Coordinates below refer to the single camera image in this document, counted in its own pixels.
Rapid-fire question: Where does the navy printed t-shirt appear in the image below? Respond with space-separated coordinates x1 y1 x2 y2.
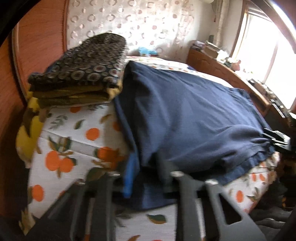
114 61 274 210

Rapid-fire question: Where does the orange fruit print sheet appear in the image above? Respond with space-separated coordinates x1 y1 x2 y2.
19 56 280 241

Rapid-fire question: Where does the pink bottle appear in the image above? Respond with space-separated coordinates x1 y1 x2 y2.
231 60 241 72

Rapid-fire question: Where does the bright window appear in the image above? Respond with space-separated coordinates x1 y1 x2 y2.
233 1 295 109

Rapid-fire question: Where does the brown wooden sideboard cabinet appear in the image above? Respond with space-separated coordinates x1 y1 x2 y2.
186 48 292 125

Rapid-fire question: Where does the tied window curtain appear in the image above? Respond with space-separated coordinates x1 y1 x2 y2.
214 0 229 47

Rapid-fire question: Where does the dark patterned folded cloth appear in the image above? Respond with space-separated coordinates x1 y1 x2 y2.
28 33 127 92

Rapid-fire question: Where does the pile of books and papers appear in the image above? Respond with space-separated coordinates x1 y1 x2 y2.
190 40 229 60

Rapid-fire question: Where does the floral bed quilt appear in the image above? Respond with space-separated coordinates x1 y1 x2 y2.
125 56 196 72

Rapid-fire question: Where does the blue tissue box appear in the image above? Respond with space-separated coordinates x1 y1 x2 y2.
138 47 158 57

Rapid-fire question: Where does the brown wooden wardrobe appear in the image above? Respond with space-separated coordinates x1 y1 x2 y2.
1 1 69 219

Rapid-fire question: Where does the circle patterned sheer curtain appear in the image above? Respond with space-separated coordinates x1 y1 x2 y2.
67 1 214 62

